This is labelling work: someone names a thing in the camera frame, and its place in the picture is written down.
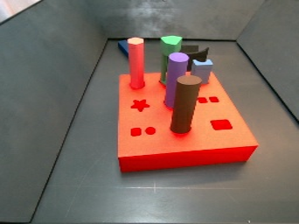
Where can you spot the light blue notched block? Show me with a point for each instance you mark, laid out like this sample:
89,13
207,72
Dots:
200,69

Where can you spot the green pentagon peg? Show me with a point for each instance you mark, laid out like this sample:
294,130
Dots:
171,45

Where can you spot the dark brown cylinder peg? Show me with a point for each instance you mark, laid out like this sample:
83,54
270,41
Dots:
184,103

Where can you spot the blue rectangular bar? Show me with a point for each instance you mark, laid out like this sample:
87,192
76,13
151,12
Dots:
123,47

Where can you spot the black curved fixture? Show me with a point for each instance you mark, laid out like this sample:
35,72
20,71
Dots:
195,54

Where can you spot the red peg board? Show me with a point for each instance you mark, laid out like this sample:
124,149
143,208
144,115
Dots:
148,146

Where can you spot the purple cylinder peg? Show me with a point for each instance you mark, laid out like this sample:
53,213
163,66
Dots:
176,69

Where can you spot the red hexagonal peg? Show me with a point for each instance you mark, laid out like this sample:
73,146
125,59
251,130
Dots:
136,62

